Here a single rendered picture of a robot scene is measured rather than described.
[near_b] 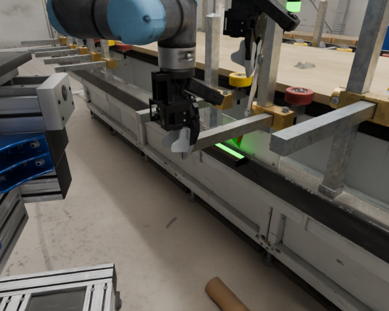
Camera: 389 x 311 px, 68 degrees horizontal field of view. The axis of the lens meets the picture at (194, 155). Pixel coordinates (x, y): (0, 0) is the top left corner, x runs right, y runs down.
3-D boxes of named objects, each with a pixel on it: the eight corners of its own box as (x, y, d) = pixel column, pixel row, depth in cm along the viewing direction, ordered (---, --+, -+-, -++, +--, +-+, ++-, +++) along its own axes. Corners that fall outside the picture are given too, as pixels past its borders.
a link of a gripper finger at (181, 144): (167, 164, 67) (165, 127, 62) (188, 157, 70) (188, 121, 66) (174, 170, 65) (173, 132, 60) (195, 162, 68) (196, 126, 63)
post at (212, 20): (209, 150, 113) (212, 13, 90) (203, 147, 116) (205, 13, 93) (215, 147, 115) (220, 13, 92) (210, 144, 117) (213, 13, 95)
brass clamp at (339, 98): (387, 128, 58) (395, 103, 56) (325, 110, 68) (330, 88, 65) (400, 121, 61) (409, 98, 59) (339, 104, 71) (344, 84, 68)
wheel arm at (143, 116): (141, 126, 86) (140, 113, 84) (136, 123, 88) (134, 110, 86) (245, 99, 109) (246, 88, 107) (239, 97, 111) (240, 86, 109)
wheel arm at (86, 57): (46, 66, 176) (44, 58, 173) (44, 65, 178) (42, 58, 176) (113, 58, 198) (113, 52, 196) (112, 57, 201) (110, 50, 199)
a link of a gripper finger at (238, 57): (231, 74, 76) (235, 36, 71) (252, 78, 73) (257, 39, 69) (226, 76, 74) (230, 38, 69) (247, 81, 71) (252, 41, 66)
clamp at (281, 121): (281, 132, 81) (283, 115, 78) (246, 118, 90) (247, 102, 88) (293, 128, 84) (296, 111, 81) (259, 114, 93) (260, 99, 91)
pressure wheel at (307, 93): (296, 131, 87) (303, 94, 82) (275, 123, 93) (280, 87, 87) (312, 125, 91) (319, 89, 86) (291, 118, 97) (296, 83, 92)
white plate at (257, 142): (277, 170, 86) (282, 140, 81) (220, 140, 104) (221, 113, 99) (278, 170, 86) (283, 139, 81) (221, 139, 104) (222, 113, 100)
